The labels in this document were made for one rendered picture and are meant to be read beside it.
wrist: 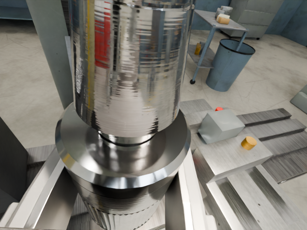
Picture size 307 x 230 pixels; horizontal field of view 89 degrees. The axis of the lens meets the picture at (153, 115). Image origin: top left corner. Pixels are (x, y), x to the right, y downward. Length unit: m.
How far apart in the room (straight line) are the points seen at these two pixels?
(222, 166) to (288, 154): 0.37
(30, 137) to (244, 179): 1.68
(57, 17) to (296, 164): 0.77
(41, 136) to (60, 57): 1.24
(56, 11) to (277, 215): 0.66
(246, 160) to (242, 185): 0.05
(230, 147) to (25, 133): 1.71
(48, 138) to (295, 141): 1.69
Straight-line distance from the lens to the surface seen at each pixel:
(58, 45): 0.57
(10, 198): 0.37
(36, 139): 1.75
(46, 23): 0.56
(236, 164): 0.34
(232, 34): 5.35
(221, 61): 2.43
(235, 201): 0.35
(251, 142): 0.36
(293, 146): 0.67
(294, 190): 2.02
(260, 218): 0.36
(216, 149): 0.33
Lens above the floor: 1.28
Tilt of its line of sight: 44 degrees down
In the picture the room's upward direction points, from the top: 12 degrees clockwise
